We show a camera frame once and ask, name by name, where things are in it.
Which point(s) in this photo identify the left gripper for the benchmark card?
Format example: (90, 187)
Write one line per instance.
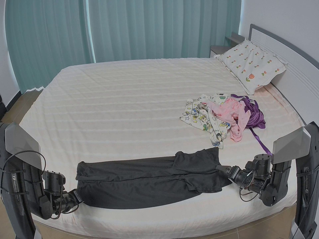
(73, 200)

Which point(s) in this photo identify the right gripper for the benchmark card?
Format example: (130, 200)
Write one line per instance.
(238, 177)

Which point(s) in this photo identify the black T-shirt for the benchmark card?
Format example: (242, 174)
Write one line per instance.
(139, 183)

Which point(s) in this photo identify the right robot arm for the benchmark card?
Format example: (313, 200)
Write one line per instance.
(289, 146)

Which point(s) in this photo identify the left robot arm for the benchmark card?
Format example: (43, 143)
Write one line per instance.
(21, 141)

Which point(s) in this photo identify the bed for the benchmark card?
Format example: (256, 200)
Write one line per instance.
(124, 108)

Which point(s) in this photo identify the purple satin garment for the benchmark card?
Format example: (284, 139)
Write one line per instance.
(254, 116)

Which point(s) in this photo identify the pink garment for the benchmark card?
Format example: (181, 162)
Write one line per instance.
(231, 113)

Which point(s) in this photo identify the white printed pyjama garment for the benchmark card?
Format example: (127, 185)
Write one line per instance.
(199, 118)

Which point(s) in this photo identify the white printed pillow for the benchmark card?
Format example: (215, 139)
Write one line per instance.
(251, 63)

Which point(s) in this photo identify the grey bedside table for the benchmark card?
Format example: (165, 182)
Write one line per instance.
(219, 49)

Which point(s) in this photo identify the blue-green curtain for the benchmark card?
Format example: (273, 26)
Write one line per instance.
(49, 33)
(164, 21)

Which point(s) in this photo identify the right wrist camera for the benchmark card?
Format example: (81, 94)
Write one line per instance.
(250, 165)

